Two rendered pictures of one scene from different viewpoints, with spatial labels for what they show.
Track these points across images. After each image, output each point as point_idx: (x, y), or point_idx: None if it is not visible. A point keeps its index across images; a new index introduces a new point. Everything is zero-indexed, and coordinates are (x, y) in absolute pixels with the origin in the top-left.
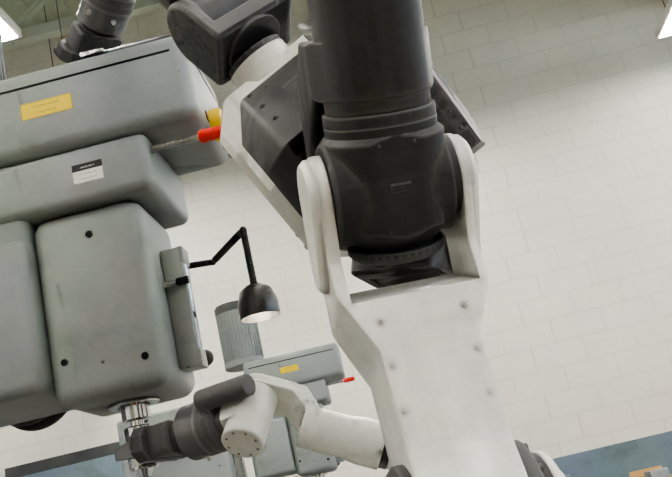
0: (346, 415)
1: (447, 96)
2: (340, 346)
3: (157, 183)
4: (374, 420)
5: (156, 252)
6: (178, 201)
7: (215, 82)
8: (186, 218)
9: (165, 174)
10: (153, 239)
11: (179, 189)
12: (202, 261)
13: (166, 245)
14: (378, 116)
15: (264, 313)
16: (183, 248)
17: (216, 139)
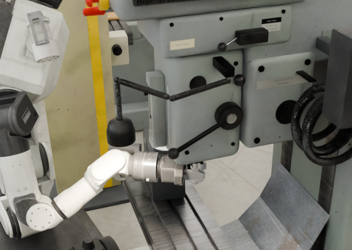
0: (72, 185)
1: None
2: (40, 114)
3: (139, 29)
4: (59, 194)
5: (158, 69)
6: (152, 41)
7: (58, 7)
8: (160, 54)
9: (144, 21)
10: (157, 61)
11: (155, 31)
12: (178, 94)
13: (166, 68)
14: None
15: (122, 142)
16: (146, 74)
17: (94, 15)
